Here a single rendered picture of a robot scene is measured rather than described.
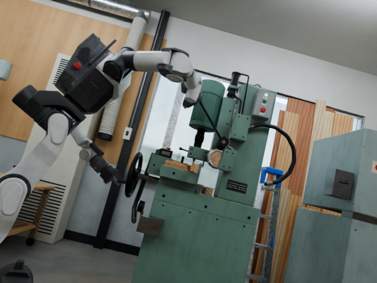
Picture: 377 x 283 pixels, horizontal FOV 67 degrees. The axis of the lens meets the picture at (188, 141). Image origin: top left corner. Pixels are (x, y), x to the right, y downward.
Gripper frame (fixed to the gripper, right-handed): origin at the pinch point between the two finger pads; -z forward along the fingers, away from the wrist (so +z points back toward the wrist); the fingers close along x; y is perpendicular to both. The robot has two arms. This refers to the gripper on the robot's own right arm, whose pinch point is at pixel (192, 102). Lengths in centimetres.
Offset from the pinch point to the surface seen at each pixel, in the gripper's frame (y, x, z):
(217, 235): 73, 25, 8
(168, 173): 31.4, 32.3, 13.6
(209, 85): -6.2, -15.7, -5.4
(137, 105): -59, 31, -134
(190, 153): 25.4, 15.0, -10.1
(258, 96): 16.3, -35.6, 3.2
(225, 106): 10.2, -18.0, -7.0
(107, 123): -53, 67, -122
